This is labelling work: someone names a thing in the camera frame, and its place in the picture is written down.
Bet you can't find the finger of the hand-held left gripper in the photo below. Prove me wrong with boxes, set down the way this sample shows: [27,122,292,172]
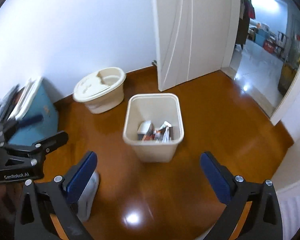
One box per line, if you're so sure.
[0,131,69,170]
[0,114,44,137]

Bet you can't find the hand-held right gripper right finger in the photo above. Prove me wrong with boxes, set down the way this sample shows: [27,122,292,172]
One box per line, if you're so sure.
[199,151,283,240]

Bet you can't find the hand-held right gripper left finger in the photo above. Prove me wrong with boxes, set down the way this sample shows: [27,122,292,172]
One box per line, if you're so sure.
[14,151,98,240]

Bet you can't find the cream plastic waste bin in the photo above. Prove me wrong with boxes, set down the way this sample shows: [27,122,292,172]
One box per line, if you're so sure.
[122,93,185,163]

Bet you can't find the white printed wrapper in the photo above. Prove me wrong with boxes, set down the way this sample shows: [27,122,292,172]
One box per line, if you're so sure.
[154,121,175,143]

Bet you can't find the small white carton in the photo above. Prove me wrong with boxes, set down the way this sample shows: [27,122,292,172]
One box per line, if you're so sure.
[137,120,154,141]

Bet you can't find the blue storage box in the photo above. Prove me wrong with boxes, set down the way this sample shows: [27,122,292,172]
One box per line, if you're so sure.
[6,76,60,147]

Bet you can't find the cream bucket with lid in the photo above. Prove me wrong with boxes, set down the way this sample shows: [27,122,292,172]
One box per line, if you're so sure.
[73,67,127,114]

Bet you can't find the white ribbed panel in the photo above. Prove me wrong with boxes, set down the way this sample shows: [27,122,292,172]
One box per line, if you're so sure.
[276,186,300,240]

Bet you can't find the red crate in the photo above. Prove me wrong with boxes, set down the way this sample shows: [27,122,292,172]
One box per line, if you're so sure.
[262,40,276,53]

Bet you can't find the blue cabinet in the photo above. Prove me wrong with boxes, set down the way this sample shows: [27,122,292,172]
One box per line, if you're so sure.
[254,29,269,46]

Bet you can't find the white door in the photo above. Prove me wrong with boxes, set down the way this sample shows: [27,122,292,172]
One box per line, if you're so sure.
[150,0,241,92]

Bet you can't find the hanging clothes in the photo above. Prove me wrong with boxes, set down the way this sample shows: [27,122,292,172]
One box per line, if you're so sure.
[236,0,256,50]

